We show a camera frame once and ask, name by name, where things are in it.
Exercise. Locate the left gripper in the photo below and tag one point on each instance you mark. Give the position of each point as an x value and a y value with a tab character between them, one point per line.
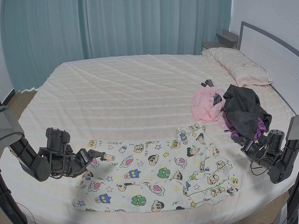
84	159

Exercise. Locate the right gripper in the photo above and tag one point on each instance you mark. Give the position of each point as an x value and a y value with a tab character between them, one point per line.
249	150

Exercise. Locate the white printed pyjama top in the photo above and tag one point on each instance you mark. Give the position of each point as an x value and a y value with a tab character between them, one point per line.
151	171

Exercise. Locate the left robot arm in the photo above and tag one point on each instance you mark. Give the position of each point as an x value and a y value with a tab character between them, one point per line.
28	153

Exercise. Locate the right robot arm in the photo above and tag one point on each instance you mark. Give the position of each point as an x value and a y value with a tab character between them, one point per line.
278	157

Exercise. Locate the purple garment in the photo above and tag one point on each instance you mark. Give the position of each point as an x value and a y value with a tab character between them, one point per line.
260	127

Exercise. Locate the black garment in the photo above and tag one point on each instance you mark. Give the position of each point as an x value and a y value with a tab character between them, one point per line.
243	108

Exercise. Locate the pink garment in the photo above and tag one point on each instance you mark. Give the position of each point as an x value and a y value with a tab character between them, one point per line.
205	106

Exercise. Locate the small grey garment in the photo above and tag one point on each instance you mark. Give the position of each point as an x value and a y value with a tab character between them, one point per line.
208	82

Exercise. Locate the bed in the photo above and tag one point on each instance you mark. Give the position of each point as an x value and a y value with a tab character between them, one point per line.
128	90

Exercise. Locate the cream pillow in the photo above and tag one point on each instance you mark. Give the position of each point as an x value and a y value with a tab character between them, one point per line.
240	65

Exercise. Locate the grey bedside table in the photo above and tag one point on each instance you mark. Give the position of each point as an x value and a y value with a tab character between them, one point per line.
222	41

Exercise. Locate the blue-green curtain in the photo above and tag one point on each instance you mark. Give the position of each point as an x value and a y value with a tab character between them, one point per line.
93	20

